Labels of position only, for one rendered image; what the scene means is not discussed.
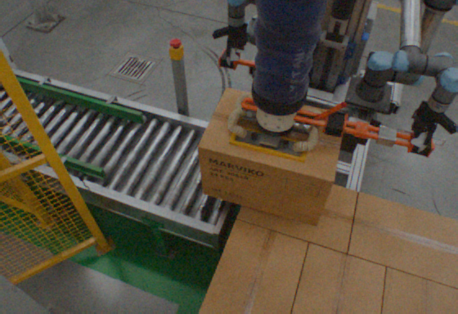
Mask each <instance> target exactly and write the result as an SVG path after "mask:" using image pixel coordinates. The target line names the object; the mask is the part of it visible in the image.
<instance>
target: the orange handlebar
mask: <svg viewBox="0 0 458 314"><path fill-rule="evenodd" d="M236 63H237V64H238V65H244V66H248V67H252V68H255V65H254V62H253V61H247V60H243V59H239V60H238V61H236ZM246 102H249V103H253V104H254V100H253V98H252V97H245V98H243V99H242V100H241V102H240V104H241V106H242V107H243V108H245V109H247V110H253V111H257V106H255V105H249V104H246ZM298 113H299V114H303V115H308V116H313V118H314V117H316V116H318V115H319V114H317V113H313V112H310V111H306V110H299V111H298V112H297V114H298ZM294 120H297V121H299V122H304V123H310V124H313V125H316V126H320V127H324V123H325V122H323V121H320V120H315V119H310V118H306V117H303V116H299V115H295V116H294ZM346 125H347V126H350V127H354V129H352V128H346V127H345V129H344V131H345V132H349V133H352V134H354V136H355V137H361V138H364V139H366V137H369V138H372V139H375V140H379V134H375V133H371V132H379V128H377V127H373V126H370V125H369V124H368V123H364V122H361V121H356V122H353V121H350V120H346ZM368 131H370V132H368ZM410 136H411V135H409V134H405V133H399V132H396V137H399V138H402V139H405V140H409V139H410ZM395 145H400V146H406V147H409V145H410V142H407V141H401V140H398V139H396V141H395Z"/></svg>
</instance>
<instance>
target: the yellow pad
mask: <svg viewBox="0 0 458 314"><path fill-rule="evenodd" d="M243 129H244V130H246V131H247V134H246V136H245V137H244V138H241V137H238V136H237V134H236V133H232V135H231V139H230V141H229V144H230V145H233V146H238V147H244V148H248V149H251V150H256V151H260V152H263V153H267V154H270V155H275V156H278V157H281V158H285V159H290V160H293V161H297V162H303V163H305V162H306V158H307V155H308V150H305V151H299V152H297V151H296V152H295V151H294V149H293V145H294V144H295V143H298V142H300V141H295V140H291V139H288V138H285V137H281V138H280V140H279V143H278V146H277V147H272V146H267V145H264V144H260V143H259V139H260V137H261V135H262V132H260V131H256V130H250V129H247V128H243Z"/></svg>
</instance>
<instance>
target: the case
mask: <svg viewBox="0 0 458 314"><path fill-rule="evenodd" d="M243 94H248V95H251V96H252V93H249V92H242V91H239V90H235V89H232V88H228V87H226V89H225V91H224V93H223V94H222V97H221V98H220V102H219V104H218V107H217V109H216V110H215V112H214V113H213V116H212V118H211V120H210V121H209V124H208V126H207V128H206V129H205V130H204V133H203V136H202V139H201V141H200V144H199V145H198V152H199V160H200V173H201V180H202V187H203V194H204V195H210V196H212V197H216V198H219V199H221V200H226V201H229V202H232V203H235V204H239V205H243V206H246V207H249V208H252V209H259V210H262V211H265V212H268V213H273V214H275V215H279V216H281V217H284V218H292V219H294V220H297V221H300V222H305V223H307V224H311V225H313V226H316V225H317V223H318V221H319V219H320V216H321V214H322V211H323V209H324V207H325V205H326V201H327V200H328V197H329V195H330V191H331V188H332V186H333V183H334V180H335V172H336V168H337V163H338V159H339V150H340V146H341V141H342V137H335V136H331V135H327V134H324V133H323V127H319V128H318V129H317V131H318V133H319V135H318V141H317V144H316V145H315V146H314V147H313V149H311V150H309V151H308V155H307V158H306V162H305V163H303V162H297V161H293V160H290V159H285V158H281V157H278V156H275V155H270V154H267V153H263V152H260V151H256V150H251V149H248V148H244V147H238V146H233V145H230V144H229V141H230V139H231V135H232V133H233V132H231V131H230V130H229V129H228V126H227V121H228V119H229V116H230V114H231V113H232V112H233V111H234V110H236V101H237V97H239V96H240V95H243ZM237 126H239V127H242V128H247V129H250V130H256V131H260V132H261V130H259V129H258V127H257V125H256V123H255V122H253V121H249V120H245V119H237ZM282 137H285V138H288V139H291V140H295V141H301V142H303V141H304V142H307V141H308V138H309V135H307V134H303V133H300V132H295V131H291V132H289V133H288V134H286V135H284V136H282Z"/></svg>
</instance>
